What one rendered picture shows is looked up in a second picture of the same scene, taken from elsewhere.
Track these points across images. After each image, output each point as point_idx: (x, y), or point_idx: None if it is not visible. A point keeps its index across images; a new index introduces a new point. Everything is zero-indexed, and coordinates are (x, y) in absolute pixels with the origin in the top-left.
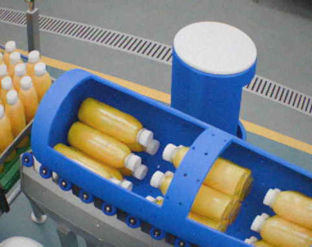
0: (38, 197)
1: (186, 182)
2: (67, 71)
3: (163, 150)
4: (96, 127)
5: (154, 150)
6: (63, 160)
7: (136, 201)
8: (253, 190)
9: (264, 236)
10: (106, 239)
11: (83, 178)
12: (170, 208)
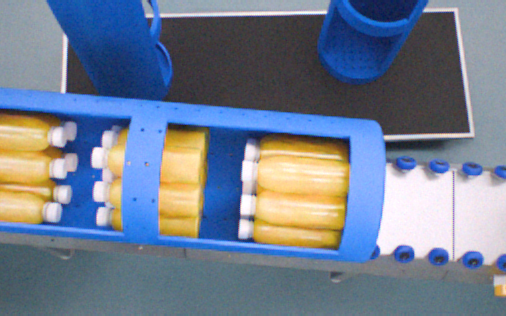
0: None
1: (140, 207)
2: None
3: (82, 124)
4: None
5: (74, 134)
6: None
7: (90, 236)
8: (213, 134)
9: (265, 221)
10: (70, 247)
11: (14, 231)
12: (135, 234)
